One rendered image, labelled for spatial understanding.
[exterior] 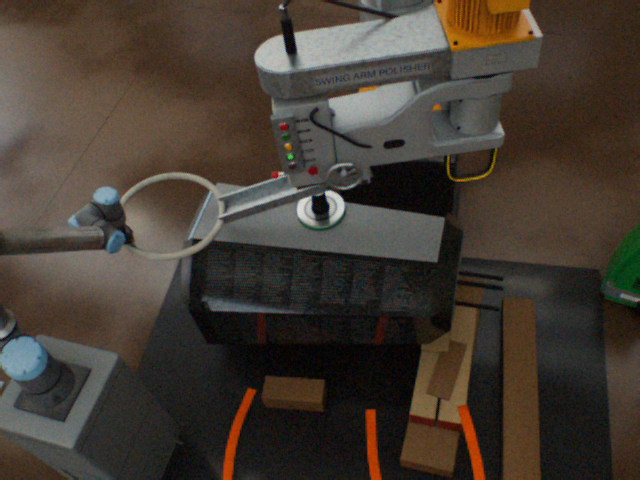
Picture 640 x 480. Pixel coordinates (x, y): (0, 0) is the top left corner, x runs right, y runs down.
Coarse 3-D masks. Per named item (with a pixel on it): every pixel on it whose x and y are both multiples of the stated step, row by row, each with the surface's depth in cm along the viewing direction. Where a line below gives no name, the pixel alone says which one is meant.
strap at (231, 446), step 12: (252, 396) 322; (240, 408) 319; (240, 420) 315; (372, 420) 307; (468, 420) 282; (372, 432) 304; (468, 432) 279; (228, 444) 308; (372, 444) 300; (468, 444) 278; (228, 456) 304; (372, 456) 297; (480, 456) 280; (228, 468) 301; (372, 468) 293; (480, 468) 278
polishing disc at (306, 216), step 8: (328, 192) 288; (304, 200) 287; (328, 200) 285; (336, 200) 285; (304, 208) 284; (336, 208) 282; (304, 216) 281; (312, 216) 281; (320, 216) 280; (328, 216) 280; (336, 216) 279; (312, 224) 278; (320, 224) 278; (328, 224) 277
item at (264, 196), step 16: (352, 176) 260; (240, 192) 278; (256, 192) 279; (272, 192) 276; (288, 192) 273; (304, 192) 265; (320, 192) 266; (240, 208) 278; (256, 208) 270; (272, 208) 271
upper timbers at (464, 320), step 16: (464, 320) 312; (464, 336) 307; (432, 352) 304; (432, 368) 299; (464, 368) 297; (416, 384) 295; (464, 384) 292; (416, 400) 290; (432, 400) 290; (464, 400) 288; (416, 416) 287; (432, 416) 285; (448, 416) 284
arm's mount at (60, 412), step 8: (56, 360) 248; (72, 368) 246; (80, 368) 246; (88, 368) 246; (80, 376) 244; (80, 384) 242; (72, 392) 240; (16, 400) 239; (24, 400) 239; (72, 400) 238; (24, 408) 237; (32, 408) 237; (56, 408) 236; (64, 408) 236; (48, 416) 235; (56, 416) 234; (64, 416) 234
